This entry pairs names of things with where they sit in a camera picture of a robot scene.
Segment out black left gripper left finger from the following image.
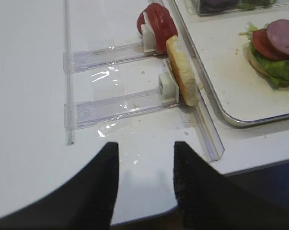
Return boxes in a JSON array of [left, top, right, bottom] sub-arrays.
[[0, 142, 119, 230]]

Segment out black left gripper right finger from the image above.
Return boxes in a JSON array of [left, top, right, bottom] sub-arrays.
[[173, 141, 289, 230]]

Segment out pink meat patty slice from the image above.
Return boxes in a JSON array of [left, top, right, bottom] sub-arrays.
[[266, 19, 289, 56]]

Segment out white bread bun half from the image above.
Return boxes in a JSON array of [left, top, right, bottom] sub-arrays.
[[166, 35, 199, 107]]

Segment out green lettuce on bun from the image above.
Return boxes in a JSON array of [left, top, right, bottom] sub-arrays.
[[240, 19, 289, 89]]

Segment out tomato slice on bun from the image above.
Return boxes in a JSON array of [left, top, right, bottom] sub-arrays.
[[252, 29, 287, 61]]

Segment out tomato slice front left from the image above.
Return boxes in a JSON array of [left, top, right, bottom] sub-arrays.
[[144, 3, 178, 54]]

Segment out tomato slice back left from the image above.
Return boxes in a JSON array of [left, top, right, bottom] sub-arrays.
[[137, 10, 146, 35]]

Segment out green lettuce in container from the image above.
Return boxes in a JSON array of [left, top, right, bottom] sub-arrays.
[[237, 0, 276, 10]]

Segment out metal baking tray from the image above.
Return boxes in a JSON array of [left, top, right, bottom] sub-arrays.
[[173, 0, 289, 127]]

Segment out white pusher block lower left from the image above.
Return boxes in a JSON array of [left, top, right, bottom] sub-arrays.
[[159, 72, 179, 104]]

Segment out white pusher block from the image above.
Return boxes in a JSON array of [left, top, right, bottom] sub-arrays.
[[159, 72, 179, 104], [141, 24, 157, 53]]

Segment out clear channel upper left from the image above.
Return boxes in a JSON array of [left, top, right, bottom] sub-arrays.
[[63, 43, 160, 73]]

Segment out bottom bun on tray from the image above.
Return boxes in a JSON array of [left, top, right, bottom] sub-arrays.
[[246, 46, 289, 88]]

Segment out white pusher block upper left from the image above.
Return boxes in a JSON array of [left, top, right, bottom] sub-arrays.
[[141, 24, 157, 53]]

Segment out clear plastic container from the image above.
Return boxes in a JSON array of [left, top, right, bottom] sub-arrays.
[[191, 0, 289, 16]]

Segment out purple cabbage leaves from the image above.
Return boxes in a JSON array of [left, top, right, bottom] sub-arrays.
[[199, 0, 238, 14]]

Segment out clear rail left of tray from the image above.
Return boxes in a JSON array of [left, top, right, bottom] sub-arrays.
[[156, 0, 225, 162]]

